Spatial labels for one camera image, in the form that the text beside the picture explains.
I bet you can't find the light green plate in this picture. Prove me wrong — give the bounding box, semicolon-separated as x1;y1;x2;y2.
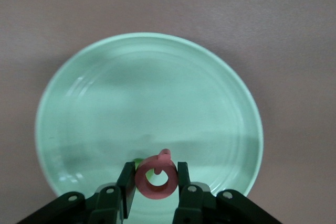
34;33;264;224

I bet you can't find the brown table cloth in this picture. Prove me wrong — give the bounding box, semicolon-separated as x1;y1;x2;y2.
0;0;336;224

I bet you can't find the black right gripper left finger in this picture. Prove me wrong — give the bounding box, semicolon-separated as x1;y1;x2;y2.
18;162;137;224

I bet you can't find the red letter Q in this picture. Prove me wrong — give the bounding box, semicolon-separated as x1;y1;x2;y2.
134;149;179;200

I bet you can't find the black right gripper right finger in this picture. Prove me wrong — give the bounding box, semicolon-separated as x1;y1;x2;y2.
172;161;283;224

